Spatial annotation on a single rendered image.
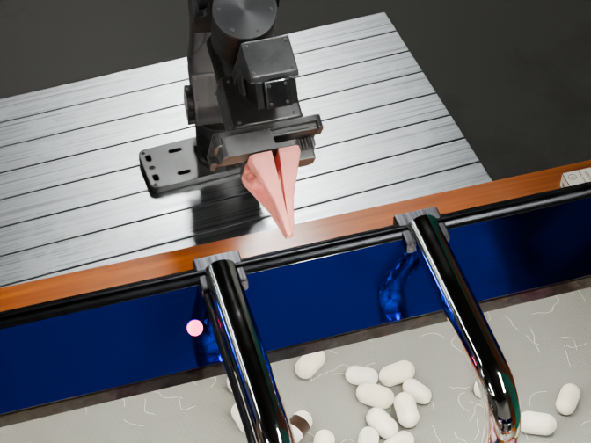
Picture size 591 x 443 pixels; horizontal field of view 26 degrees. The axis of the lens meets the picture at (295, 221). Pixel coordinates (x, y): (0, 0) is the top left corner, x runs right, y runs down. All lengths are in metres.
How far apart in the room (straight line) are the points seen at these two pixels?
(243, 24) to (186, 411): 0.39
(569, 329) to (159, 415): 0.43
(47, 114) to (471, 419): 0.71
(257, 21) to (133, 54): 1.68
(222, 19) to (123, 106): 0.57
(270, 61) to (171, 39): 1.73
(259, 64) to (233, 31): 0.04
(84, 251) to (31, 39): 1.41
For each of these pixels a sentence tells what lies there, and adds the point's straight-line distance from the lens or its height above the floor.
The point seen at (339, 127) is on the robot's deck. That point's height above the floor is 0.67.
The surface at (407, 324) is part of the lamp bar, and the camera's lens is 0.95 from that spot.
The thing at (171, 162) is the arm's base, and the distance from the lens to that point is 1.58.
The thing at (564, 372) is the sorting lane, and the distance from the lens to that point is 1.33.
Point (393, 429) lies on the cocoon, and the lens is 1.24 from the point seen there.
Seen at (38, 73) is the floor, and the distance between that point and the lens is 2.79.
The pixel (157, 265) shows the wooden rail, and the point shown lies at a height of 0.77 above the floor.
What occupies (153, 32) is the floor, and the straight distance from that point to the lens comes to 2.85.
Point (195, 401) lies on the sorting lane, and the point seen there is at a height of 0.74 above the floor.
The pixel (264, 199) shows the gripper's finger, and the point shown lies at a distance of 1.18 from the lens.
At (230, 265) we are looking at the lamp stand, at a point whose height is 1.12.
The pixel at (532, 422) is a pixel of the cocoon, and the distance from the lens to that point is 1.26.
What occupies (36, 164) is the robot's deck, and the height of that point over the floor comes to 0.67.
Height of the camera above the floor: 1.80
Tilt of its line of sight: 48 degrees down
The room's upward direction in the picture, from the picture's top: straight up
